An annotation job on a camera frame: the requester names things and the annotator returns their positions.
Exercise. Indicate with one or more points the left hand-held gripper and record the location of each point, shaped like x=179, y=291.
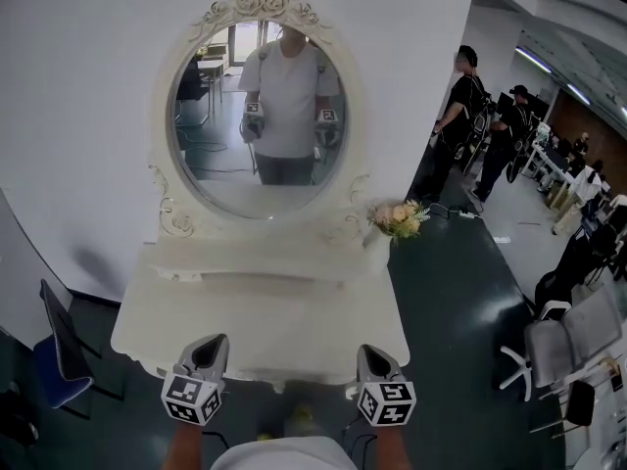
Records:
x=188, y=394

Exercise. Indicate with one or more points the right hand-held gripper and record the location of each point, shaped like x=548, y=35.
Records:
x=389, y=402

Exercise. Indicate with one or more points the white vanity dressing table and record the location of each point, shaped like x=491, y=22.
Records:
x=255, y=321

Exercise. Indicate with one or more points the person's right forearm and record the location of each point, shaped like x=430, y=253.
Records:
x=390, y=451

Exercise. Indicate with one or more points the person's left forearm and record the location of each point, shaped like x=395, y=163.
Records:
x=185, y=451

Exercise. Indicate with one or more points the person's right shoe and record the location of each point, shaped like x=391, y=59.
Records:
x=303, y=419

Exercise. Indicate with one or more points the person's shoe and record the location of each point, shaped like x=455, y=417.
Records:
x=265, y=437
x=303, y=419

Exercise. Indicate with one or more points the person's left shoe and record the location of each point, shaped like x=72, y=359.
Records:
x=265, y=437

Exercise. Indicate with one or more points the white vase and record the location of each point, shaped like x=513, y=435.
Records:
x=377, y=257

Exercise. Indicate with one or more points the person's white shirt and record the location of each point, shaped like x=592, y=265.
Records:
x=284, y=455

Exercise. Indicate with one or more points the yellow flower bouquet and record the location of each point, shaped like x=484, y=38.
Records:
x=399, y=220

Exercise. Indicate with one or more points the blue chair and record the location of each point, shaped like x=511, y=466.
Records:
x=63, y=375

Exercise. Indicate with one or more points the white power strip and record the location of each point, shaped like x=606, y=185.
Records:
x=467, y=215

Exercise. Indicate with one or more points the grey office chair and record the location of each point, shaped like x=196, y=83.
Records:
x=553, y=350

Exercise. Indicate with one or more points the black office chair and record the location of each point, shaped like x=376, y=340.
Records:
x=551, y=287

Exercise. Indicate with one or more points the dark chair with metal legs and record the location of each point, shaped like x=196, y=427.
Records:
x=580, y=402

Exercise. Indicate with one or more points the row of ceiling light strips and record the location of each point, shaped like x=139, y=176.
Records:
x=578, y=93

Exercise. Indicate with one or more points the oval mirror with carved frame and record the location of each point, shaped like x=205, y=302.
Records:
x=220, y=189

